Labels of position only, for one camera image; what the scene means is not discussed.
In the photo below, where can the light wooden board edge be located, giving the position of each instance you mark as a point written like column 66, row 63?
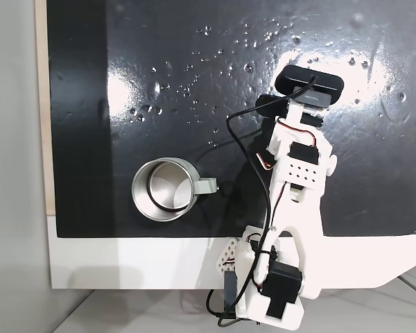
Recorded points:
column 41, row 104

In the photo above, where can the black table clamp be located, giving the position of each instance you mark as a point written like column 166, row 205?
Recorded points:
column 229, row 288

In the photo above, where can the stainless steel mug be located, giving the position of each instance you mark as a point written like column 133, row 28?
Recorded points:
column 166, row 184

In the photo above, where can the glossy black table mat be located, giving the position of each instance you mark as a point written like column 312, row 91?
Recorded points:
column 194, row 104

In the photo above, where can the black oval webcam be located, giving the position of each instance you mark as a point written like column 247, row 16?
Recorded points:
column 308, row 78

